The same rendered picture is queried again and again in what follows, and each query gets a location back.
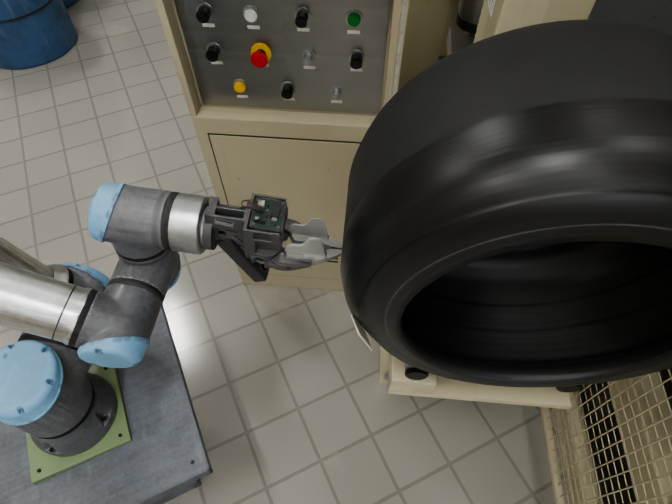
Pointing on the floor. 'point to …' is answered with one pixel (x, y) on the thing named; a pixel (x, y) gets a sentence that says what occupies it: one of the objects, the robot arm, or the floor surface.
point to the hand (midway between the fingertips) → (336, 252)
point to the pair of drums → (34, 32)
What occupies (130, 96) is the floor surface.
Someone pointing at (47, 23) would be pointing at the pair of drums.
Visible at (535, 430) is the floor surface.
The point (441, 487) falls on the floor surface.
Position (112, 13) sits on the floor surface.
